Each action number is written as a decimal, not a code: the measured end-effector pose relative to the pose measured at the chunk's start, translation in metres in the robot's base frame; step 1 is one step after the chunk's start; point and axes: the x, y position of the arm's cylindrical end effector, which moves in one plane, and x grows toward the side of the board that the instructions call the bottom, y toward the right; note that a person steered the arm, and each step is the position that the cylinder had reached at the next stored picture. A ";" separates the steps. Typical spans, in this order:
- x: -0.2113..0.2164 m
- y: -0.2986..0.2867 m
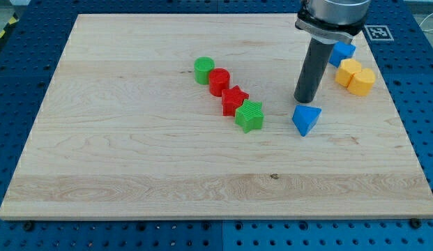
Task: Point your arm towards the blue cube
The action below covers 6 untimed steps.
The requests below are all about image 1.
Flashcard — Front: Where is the white cable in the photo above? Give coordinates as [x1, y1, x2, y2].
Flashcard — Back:
[418, 9, 433, 36]

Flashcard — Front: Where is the black screw bolt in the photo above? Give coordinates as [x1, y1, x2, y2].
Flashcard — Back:
[22, 221, 34, 231]
[409, 218, 422, 229]

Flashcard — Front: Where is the red star block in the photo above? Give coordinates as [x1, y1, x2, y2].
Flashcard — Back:
[222, 85, 249, 116]

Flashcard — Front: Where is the black screw bolt right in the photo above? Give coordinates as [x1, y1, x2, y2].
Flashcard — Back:
[409, 218, 422, 229]

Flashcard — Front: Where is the blue cube block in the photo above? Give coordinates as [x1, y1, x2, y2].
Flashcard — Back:
[328, 41, 356, 68]

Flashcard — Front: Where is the green star block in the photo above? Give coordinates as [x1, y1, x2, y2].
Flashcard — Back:
[234, 99, 264, 133]

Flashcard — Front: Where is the yellow hexagonal block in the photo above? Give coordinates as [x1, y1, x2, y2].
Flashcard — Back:
[335, 59, 362, 87]

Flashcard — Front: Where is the yellow heart block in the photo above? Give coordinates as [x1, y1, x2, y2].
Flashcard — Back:
[347, 68, 376, 96]

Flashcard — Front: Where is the red cylinder block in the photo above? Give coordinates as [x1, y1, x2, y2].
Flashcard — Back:
[208, 68, 230, 97]

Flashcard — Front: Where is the blue triangular prism block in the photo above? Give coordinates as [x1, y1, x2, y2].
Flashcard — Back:
[292, 105, 322, 137]

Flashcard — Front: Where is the green cylinder block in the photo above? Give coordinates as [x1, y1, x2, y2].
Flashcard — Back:
[194, 56, 215, 85]

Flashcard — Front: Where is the white fiducial marker tag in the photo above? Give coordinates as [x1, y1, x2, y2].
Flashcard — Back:
[365, 25, 394, 41]

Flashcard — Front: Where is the black screw bolt left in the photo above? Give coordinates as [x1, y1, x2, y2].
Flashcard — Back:
[22, 221, 34, 231]

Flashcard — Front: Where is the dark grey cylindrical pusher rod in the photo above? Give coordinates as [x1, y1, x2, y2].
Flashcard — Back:
[294, 38, 335, 103]

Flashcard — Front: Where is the light wooden board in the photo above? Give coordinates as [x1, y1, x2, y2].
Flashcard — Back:
[0, 14, 433, 220]

